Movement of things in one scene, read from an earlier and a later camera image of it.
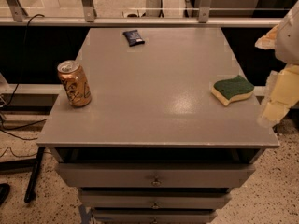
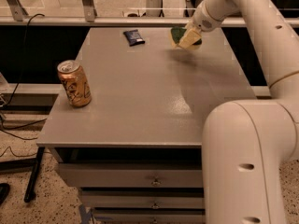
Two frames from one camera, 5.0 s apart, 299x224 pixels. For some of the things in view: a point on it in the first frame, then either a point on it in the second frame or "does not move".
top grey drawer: (154, 175) does not move
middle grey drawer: (153, 198) does not move
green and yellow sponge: (231, 90) to (176, 35)
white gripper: (288, 41) to (202, 21)
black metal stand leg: (35, 175) does not move
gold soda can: (75, 83) does not move
